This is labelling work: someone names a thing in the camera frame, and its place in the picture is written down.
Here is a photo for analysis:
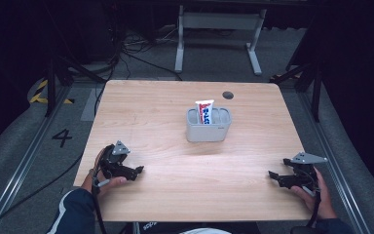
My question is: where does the right hand-held gripper cable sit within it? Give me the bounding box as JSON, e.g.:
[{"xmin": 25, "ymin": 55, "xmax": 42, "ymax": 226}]
[{"xmin": 306, "ymin": 189, "xmax": 322, "ymax": 228}]

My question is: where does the white toothpaste tube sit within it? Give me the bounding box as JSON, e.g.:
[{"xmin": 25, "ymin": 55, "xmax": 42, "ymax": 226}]
[{"xmin": 194, "ymin": 98, "xmax": 215, "ymax": 126}]

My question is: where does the grey metal desk frame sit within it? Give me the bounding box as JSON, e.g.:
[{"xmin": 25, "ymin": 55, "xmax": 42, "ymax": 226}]
[{"xmin": 173, "ymin": 4, "xmax": 268, "ymax": 77}]

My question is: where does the black floor cable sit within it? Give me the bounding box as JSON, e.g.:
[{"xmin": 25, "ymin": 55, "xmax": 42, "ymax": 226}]
[{"xmin": 0, "ymin": 153, "xmax": 85, "ymax": 234}]

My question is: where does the hand-held gripper cable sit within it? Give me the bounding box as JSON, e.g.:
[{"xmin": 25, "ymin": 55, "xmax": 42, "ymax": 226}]
[
  {"xmin": 306, "ymin": 189, "xmax": 322, "ymax": 228},
  {"xmin": 91, "ymin": 176, "xmax": 108, "ymax": 234}
]

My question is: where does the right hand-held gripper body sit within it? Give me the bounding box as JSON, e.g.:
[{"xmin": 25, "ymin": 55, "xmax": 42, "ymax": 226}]
[{"xmin": 282, "ymin": 151, "xmax": 328, "ymax": 192}]

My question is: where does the grey plastic holder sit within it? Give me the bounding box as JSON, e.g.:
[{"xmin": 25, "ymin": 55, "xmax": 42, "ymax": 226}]
[{"xmin": 185, "ymin": 106, "xmax": 234, "ymax": 143}]

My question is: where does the bundle of black cables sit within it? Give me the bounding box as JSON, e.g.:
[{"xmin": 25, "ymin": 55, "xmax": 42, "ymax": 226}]
[{"xmin": 118, "ymin": 27, "xmax": 183, "ymax": 82}]

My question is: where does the person's left hand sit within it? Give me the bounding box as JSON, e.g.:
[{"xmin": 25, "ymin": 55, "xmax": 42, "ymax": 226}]
[{"xmin": 81, "ymin": 148, "xmax": 128, "ymax": 196}]

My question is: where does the person's right hand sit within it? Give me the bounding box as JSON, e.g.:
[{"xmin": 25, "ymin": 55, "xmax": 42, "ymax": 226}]
[{"xmin": 290, "ymin": 168, "xmax": 337, "ymax": 220}]

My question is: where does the left hand-held gripper cable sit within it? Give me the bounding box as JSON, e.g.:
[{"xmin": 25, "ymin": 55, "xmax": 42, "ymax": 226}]
[{"xmin": 91, "ymin": 176, "xmax": 108, "ymax": 234}]

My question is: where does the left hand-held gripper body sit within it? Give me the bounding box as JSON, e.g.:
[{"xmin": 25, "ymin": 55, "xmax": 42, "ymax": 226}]
[{"xmin": 99, "ymin": 139, "xmax": 132, "ymax": 180}]

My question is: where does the black metal stand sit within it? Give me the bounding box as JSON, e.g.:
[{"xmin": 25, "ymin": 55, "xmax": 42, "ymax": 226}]
[
  {"xmin": 270, "ymin": 57, "xmax": 326, "ymax": 124},
  {"xmin": 43, "ymin": 53, "xmax": 107, "ymax": 118}
]

